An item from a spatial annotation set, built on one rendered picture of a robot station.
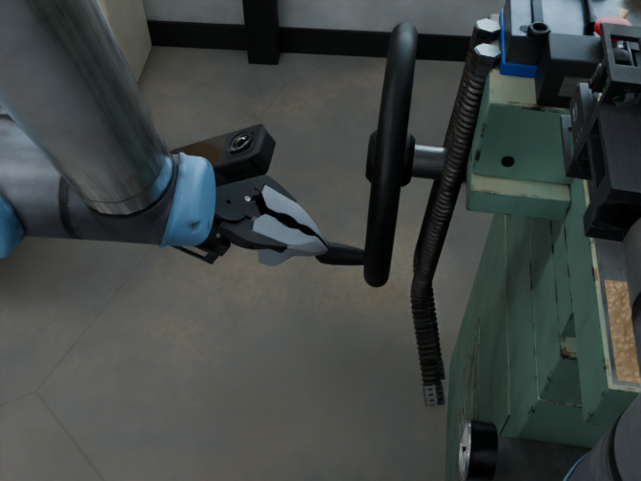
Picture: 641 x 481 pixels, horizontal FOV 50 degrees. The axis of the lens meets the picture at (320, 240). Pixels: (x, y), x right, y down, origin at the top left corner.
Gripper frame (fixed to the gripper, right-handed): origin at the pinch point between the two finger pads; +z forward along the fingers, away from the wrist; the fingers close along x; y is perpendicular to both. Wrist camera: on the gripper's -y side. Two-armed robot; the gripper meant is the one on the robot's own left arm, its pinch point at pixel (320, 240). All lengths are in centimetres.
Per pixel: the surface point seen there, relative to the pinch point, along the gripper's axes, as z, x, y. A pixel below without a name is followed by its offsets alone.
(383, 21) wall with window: 32, -142, 59
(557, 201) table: 15.4, -1.7, -18.0
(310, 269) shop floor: 30, -54, 74
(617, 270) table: 16.5, 8.4, -22.6
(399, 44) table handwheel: -3.3, -11.8, -17.2
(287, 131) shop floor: 18, -102, 81
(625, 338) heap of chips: 15.5, 15.5, -23.1
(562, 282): 18.9, 4.1, -14.6
